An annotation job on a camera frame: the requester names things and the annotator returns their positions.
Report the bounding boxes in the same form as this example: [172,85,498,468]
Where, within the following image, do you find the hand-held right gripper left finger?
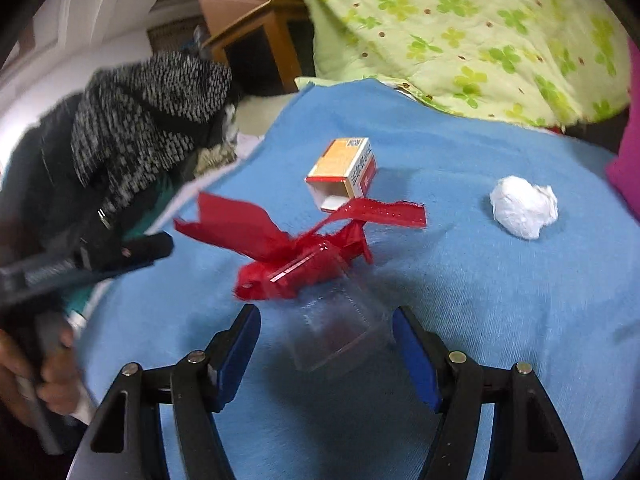
[70,304,262,480]

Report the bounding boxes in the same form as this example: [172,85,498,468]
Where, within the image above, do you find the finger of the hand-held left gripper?
[77,232,175,282]

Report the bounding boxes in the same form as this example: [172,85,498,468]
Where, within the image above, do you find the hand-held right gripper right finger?
[392,306,583,480]

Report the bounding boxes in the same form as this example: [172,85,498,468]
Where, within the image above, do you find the clear box with red ribbon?
[174,192,427,373]

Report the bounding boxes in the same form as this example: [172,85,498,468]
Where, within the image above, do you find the white paper ball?
[489,175,560,239]

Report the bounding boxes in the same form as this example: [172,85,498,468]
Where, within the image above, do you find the orange medicine box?
[306,137,377,213]

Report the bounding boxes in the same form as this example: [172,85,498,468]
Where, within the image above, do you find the person's left hand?
[0,330,82,416]

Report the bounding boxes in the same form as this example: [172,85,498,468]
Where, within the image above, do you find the blue blanket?
[77,77,640,480]

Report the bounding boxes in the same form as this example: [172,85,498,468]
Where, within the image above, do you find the black jacket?
[0,92,201,311]

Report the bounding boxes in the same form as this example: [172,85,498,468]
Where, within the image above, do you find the floral cloth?
[195,144,237,177]

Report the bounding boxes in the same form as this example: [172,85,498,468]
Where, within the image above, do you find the black white spotted garment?
[70,51,233,201]

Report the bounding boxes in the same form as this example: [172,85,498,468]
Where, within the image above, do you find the cream pillow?
[234,94,303,138]

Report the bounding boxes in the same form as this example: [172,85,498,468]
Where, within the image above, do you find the wooden cabinet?
[207,2,321,96]

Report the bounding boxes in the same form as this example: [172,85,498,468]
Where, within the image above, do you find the pink pillow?
[605,40,640,221]

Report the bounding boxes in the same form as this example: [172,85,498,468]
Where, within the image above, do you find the green clover print quilt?
[285,0,632,128]

